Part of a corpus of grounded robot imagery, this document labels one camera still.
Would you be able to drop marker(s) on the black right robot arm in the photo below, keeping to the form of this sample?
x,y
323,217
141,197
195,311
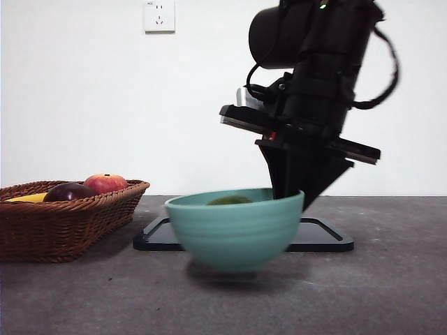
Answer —
x,y
314,31

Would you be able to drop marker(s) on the black rectangular tray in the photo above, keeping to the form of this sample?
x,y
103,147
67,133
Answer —
x,y
321,237

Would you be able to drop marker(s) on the yellow banana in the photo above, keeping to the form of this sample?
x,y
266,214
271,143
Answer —
x,y
29,198

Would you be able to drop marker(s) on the green avocado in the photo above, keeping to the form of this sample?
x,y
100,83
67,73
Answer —
x,y
228,200

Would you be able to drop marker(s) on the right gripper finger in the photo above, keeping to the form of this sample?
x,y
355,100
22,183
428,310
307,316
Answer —
x,y
317,174
281,171

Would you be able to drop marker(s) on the pale grey camera box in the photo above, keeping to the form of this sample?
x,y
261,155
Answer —
x,y
248,99

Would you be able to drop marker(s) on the teal ribbed bowl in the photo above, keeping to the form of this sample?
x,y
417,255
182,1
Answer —
x,y
234,237

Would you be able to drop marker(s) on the white wall socket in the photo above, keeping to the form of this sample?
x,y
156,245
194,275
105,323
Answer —
x,y
160,17

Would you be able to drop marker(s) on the red apple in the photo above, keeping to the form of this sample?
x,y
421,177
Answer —
x,y
106,183

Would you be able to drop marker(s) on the dark purple fruit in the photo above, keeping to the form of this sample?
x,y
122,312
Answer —
x,y
68,192

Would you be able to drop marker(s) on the brown wicker basket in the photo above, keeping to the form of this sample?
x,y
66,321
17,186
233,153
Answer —
x,y
52,230

